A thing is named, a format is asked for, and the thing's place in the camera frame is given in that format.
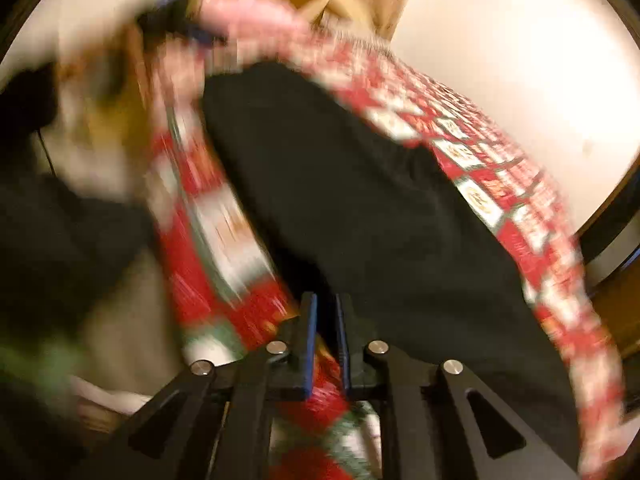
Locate black pants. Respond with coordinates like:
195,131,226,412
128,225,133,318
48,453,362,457
201,62,580,467

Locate red checkered bedspread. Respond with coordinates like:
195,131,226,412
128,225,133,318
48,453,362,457
138,0,623,479

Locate dark clothes pile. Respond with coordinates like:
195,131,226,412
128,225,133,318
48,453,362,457
1,63,152,348

